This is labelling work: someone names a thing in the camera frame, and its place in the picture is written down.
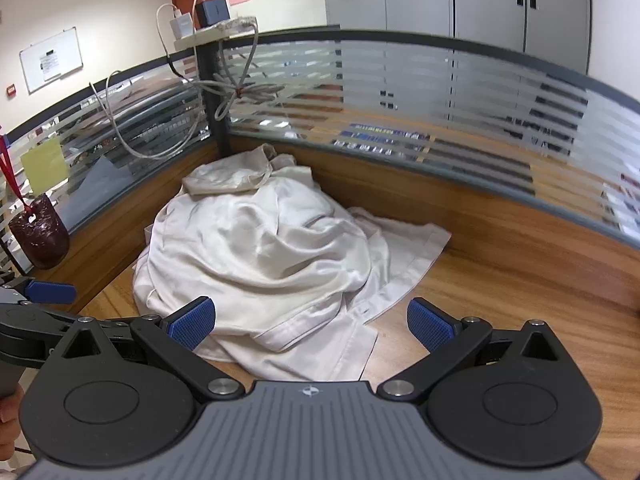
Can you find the frosted glass desk partition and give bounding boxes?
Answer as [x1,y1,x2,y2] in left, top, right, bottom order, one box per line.
[6,27,639,278]

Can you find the person left hand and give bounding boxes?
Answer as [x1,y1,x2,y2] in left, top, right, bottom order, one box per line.
[0,384,24,462]

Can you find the beige garment pile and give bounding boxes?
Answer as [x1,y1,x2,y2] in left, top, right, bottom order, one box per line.
[182,144,296,196]

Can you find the black power adapter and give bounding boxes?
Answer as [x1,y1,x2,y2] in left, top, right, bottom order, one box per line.
[195,0,230,28]

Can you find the yellow sticky note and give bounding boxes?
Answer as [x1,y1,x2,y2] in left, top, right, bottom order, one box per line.
[21,138,70,196]

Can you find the grey metal cabinet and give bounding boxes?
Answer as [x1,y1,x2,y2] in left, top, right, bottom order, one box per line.
[326,0,591,73]

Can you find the white wall whiteboard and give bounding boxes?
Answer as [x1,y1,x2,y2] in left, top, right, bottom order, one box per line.
[18,27,84,94]

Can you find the white power strip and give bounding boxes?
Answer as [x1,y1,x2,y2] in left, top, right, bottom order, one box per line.
[174,16,258,51]

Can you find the white power adapter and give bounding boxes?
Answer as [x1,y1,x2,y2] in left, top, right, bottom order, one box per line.
[169,13,194,40]

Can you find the cream satin shirt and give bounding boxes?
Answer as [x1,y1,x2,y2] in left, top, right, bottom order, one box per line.
[132,166,450,382]

